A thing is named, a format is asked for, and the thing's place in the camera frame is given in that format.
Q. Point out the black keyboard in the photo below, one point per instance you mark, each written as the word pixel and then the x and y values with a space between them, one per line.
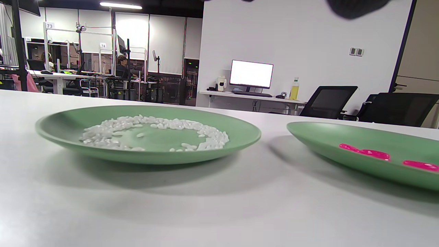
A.
pixel 252 93

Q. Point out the wall switch panel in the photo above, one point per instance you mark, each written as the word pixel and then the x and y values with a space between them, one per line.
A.
pixel 356 51

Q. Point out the yellow drink bottle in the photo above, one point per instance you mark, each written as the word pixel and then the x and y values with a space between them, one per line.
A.
pixel 294 92

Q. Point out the pink cloth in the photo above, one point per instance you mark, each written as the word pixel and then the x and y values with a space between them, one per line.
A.
pixel 32 85

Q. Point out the person's left hand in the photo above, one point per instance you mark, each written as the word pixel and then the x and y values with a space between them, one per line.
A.
pixel 356 8

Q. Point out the black pole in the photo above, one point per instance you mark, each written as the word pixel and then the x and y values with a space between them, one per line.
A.
pixel 19 51

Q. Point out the white jug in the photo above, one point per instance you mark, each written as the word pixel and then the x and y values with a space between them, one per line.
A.
pixel 221 84

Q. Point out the black mesh office chair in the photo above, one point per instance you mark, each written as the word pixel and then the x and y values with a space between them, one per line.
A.
pixel 329 103
pixel 398 109

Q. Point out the pink gummy candy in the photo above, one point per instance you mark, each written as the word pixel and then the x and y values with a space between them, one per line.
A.
pixel 420 165
pixel 349 148
pixel 377 155

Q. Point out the computer monitor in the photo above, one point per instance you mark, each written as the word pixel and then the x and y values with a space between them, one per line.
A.
pixel 250 73

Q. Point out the green plate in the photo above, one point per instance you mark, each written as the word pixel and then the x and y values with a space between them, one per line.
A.
pixel 325 137
pixel 68 123

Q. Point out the long white desk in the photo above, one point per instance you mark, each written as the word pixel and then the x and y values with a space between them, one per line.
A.
pixel 61 76

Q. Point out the ceiling light strip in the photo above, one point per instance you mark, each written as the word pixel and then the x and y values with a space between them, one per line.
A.
pixel 120 5

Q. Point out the white metal frame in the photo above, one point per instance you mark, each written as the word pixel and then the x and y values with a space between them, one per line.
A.
pixel 44 44

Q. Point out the pile of white rice grains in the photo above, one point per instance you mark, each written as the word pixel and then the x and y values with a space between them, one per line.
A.
pixel 103 132

